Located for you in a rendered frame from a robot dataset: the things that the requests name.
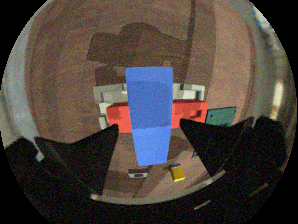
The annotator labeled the yellow rectangular block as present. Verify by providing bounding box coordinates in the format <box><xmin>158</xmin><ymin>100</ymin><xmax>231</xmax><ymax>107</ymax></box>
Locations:
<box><xmin>170</xmin><ymin>167</ymin><xmax>185</xmax><ymax>181</ymax></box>

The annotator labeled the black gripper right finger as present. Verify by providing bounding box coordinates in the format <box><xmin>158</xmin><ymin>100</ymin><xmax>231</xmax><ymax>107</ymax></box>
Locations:
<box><xmin>180</xmin><ymin>116</ymin><xmax>254</xmax><ymax>177</ymax></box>

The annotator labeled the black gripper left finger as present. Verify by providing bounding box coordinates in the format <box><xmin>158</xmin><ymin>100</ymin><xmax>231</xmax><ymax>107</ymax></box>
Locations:
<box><xmin>33</xmin><ymin>124</ymin><xmax>120</xmax><ymax>197</ymax></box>

